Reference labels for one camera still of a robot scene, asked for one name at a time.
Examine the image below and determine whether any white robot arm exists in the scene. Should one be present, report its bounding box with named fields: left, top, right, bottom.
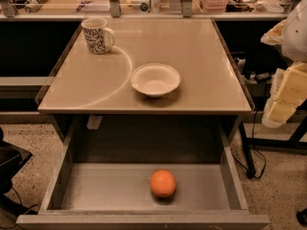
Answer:
left=261, top=0, right=307, bottom=128

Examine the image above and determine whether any black table leg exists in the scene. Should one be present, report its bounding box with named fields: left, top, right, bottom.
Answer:
left=239, top=123, right=256, bottom=179

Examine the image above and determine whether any open grey drawer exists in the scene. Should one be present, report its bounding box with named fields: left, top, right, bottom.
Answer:
left=17, top=115, right=270, bottom=230

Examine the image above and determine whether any black chair base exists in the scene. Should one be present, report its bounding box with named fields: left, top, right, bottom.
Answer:
left=0, top=128, right=36, bottom=217

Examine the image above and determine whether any black patterned white mug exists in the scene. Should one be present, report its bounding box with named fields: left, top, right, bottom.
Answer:
left=82, top=18, right=115, bottom=55

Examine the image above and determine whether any white paper bowl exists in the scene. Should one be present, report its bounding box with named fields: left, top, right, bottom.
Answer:
left=130, top=63, right=180, bottom=98

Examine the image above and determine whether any grey cabinet with counter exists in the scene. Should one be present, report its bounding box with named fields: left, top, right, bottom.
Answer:
left=38, top=19, right=253, bottom=136

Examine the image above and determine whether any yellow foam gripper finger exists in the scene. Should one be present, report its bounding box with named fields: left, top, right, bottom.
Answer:
left=260, top=20, right=286, bottom=46
left=262, top=62, right=307, bottom=128

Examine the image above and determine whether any black power adapter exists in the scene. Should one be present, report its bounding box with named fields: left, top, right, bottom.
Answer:
left=255, top=73, right=272, bottom=82

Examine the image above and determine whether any black coil spring tool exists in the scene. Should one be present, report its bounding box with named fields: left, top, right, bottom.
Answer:
left=25, top=0, right=49, bottom=12

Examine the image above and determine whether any orange fruit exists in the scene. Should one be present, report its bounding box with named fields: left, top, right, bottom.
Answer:
left=150, top=170, right=177, bottom=198

